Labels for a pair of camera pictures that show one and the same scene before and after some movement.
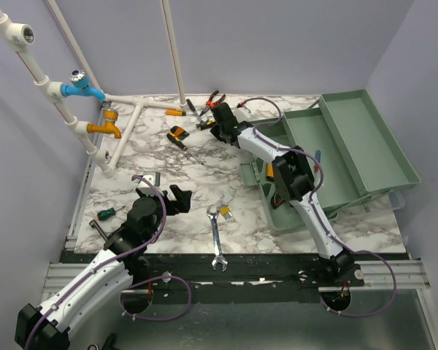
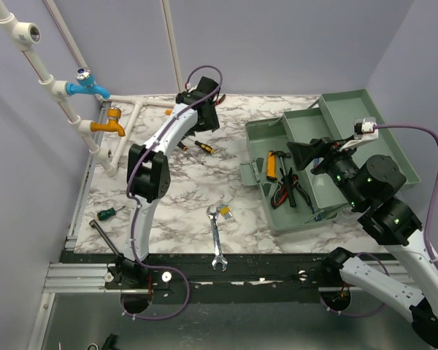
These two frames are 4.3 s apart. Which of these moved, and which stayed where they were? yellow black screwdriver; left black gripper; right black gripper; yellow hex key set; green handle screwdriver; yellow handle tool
Moved: left black gripper; right black gripper
Stayed: yellow black screwdriver; green handle screwdriver; yellow hex key set; yellow handle tool
